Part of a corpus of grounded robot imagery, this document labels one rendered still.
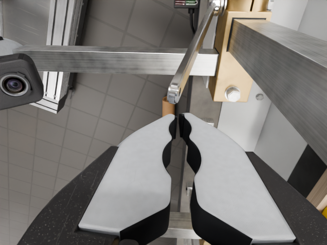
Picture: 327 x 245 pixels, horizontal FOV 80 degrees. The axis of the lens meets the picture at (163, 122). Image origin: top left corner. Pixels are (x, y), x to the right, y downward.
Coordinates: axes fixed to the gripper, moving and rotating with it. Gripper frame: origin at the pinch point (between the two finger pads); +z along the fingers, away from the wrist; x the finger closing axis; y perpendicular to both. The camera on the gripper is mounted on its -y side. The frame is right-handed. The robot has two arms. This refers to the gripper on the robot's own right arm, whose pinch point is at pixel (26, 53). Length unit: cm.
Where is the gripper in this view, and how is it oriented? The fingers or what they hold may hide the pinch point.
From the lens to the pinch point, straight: 38.4
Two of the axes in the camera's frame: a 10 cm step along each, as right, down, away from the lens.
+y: -10.0, -0.4, 0.4
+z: 0.5, -5.6, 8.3
